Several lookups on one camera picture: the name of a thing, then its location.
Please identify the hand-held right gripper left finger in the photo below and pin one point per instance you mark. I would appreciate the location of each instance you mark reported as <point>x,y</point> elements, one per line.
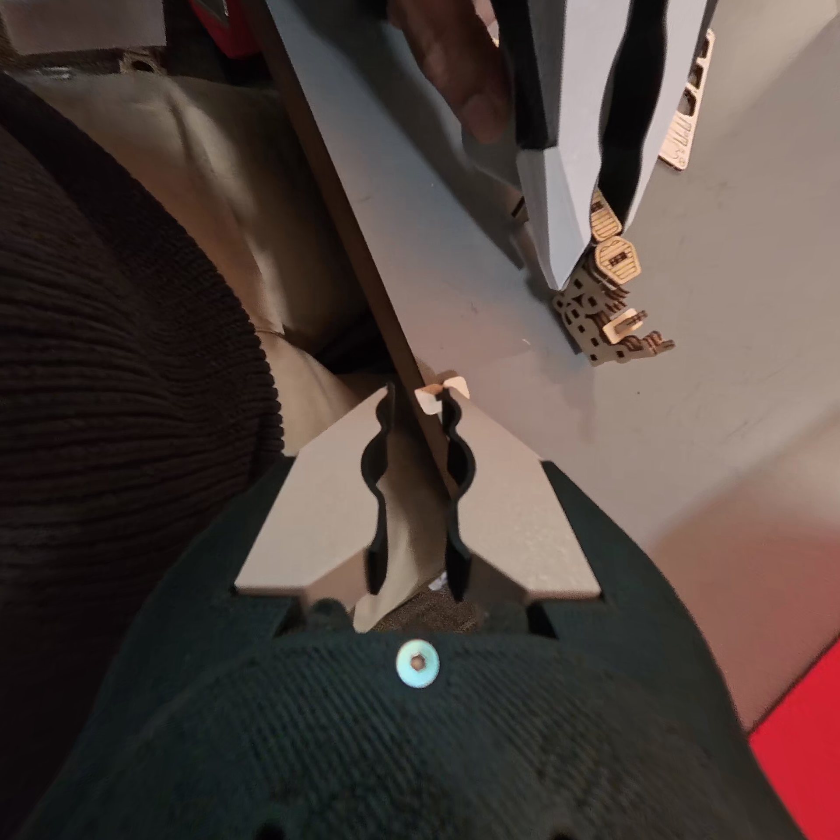
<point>321,518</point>

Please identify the wooden puzzle model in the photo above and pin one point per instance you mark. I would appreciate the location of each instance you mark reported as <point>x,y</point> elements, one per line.
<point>590,308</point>

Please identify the person's beige trousers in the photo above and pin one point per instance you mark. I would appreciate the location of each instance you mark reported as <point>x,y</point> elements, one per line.
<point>197,197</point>

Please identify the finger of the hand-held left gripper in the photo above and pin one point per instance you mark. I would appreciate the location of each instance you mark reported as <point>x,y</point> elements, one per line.
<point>571,131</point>
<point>682,52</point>

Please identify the grey desk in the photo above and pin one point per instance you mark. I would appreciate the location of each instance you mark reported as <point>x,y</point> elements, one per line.
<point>722,328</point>

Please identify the small figure-eight wooden piece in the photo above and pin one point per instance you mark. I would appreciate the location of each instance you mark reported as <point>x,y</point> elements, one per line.
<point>428,397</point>

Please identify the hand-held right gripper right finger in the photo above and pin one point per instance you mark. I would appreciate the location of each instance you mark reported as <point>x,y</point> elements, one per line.
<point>518,518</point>

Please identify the person's left hand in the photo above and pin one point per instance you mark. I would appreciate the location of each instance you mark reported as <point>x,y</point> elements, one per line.
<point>453,59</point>

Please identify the red plastic bin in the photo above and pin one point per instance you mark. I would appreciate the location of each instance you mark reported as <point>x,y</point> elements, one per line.
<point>807,754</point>

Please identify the person's black knit sweater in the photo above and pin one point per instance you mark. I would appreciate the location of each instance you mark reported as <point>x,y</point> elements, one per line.
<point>131,361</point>

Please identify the laser-cut wooden parts sheet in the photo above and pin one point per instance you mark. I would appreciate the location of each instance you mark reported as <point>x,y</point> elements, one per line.
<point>682,141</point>

